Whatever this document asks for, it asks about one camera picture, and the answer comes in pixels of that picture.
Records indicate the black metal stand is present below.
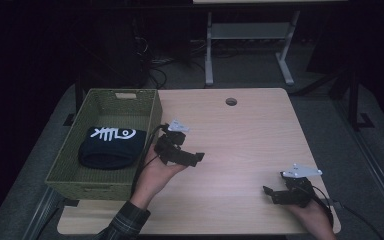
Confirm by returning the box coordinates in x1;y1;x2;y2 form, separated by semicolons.
326;64;376;132

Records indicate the dark navy garment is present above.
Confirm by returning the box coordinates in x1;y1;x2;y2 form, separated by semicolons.
77;125;148;171

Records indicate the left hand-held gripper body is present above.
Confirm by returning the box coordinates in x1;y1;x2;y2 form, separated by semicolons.
153;118;191;166

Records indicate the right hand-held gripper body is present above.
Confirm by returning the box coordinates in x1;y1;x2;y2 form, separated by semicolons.
279;162;324;209

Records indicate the person's right hand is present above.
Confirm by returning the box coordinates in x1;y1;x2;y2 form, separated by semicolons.
285;199;336;236

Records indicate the white metal desk frame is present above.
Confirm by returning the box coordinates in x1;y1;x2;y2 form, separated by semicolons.
192;0;349;87

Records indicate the green woven basket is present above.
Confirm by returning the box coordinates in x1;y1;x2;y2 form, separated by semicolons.
44;88;164;202

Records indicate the person's left hand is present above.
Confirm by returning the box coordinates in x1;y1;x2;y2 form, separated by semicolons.
129;142;190;210

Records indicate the aluminium rail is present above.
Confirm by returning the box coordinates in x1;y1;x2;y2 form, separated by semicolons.
333;99;384;231
22;186;62;240

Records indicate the tangle of black cables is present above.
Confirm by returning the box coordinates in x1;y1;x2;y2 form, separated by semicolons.
132;35;208;90

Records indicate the right hand-held gripper cable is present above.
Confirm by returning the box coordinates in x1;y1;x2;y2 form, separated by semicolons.
310;184;335;228

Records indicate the black floor cable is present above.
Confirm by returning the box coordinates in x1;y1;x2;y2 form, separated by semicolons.
333;200;383;240

